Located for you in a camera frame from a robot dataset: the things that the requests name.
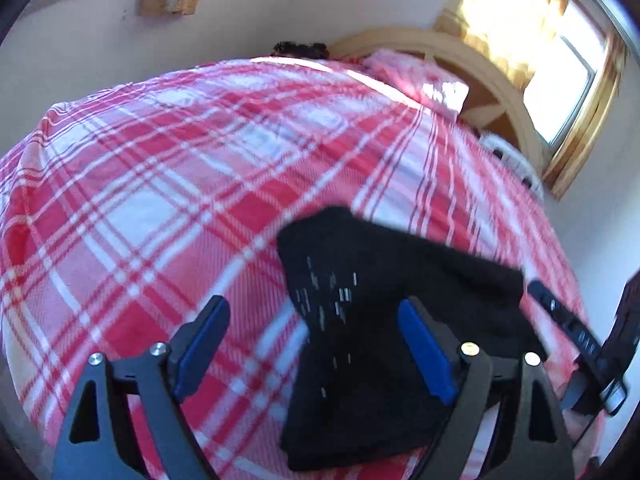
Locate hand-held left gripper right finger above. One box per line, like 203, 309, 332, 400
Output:
397, 296, 573, 480

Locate red plaid bedspread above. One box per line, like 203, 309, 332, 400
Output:
0, 57, 608, 480

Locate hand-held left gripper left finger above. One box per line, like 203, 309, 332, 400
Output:
50, 295, 232, 480

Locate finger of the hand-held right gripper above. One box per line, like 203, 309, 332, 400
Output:
562, 366, 608, 415
527, 280, 628, 415

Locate white spotted pillow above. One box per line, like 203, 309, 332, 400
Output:
475, 131, 546, 201

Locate dark cloth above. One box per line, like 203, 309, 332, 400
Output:
271, 40, 331, 60

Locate pink floral pillow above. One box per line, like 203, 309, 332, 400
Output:
362, 49, 471, 121

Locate cream wooden headboard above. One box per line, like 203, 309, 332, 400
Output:
327, 27, 546, 176

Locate black pants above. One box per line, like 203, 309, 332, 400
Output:
276, 205, 548, 472

